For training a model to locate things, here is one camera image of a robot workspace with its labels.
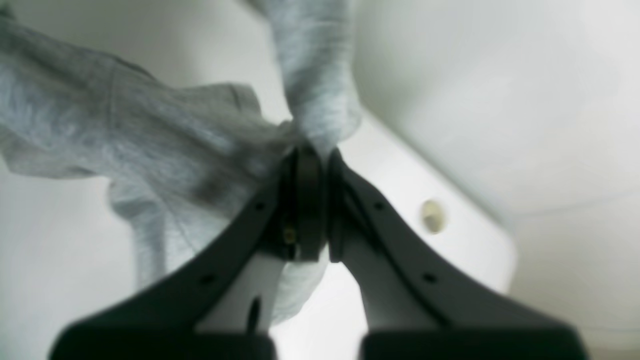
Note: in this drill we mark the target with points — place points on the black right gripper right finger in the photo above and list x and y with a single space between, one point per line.
419 306

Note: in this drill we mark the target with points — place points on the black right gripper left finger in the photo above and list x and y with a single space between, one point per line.
219 305

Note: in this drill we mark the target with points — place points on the grey T-shirt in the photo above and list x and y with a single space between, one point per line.
182 162

